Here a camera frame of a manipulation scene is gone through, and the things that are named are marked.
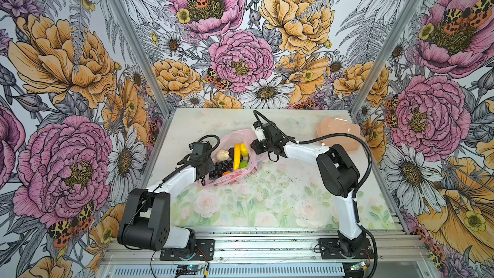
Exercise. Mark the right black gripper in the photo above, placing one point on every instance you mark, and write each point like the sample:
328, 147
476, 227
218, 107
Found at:
257, 144

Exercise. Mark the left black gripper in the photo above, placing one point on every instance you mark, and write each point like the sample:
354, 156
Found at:
211, 166

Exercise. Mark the pink plastic bag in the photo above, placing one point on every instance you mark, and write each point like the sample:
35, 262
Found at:
254, 160

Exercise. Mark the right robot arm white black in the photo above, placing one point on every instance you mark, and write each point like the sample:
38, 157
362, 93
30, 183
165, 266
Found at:
338, 173

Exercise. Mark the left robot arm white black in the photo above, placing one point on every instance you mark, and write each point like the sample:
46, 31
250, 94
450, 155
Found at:
146, 222

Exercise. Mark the beige fake garlic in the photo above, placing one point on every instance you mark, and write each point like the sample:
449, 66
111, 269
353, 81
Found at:
222, 155

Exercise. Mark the dark fake grape bunch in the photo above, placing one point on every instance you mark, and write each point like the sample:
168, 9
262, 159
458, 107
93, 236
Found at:
220, 169

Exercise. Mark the yellow fake lemon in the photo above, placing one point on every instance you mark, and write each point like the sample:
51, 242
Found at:
244, 150

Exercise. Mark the yellow fake banana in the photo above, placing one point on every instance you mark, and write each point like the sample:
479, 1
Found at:
237, 157

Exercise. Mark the green fake lime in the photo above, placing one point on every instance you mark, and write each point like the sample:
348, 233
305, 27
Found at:
243, 164

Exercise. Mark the green circuit board left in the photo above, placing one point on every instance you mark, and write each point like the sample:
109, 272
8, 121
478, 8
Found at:
189, 270

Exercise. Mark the green circuit board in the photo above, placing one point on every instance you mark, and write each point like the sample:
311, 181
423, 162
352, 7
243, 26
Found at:
358, 266
189, 270

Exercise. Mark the green circuit board right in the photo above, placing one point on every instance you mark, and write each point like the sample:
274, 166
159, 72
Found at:
358, 266

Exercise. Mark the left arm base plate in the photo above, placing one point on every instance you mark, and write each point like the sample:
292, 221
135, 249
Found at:
202, 250

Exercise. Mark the aluminium frame rail front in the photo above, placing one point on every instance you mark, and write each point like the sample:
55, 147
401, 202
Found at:
264, 245

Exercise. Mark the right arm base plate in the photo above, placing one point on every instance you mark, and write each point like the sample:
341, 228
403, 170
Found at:
335, 248

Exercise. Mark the white slotted cable duct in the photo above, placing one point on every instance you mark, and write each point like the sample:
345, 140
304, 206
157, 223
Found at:
237, 270

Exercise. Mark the left aluminium corner post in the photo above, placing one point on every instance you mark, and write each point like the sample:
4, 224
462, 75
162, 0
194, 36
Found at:
119, 10

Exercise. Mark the aluminium corner post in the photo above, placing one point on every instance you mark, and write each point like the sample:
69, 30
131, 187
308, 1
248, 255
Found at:
400, 25
119, 10

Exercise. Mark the right aluminium corner post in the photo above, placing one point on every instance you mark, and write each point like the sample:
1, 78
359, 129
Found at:
400, 25

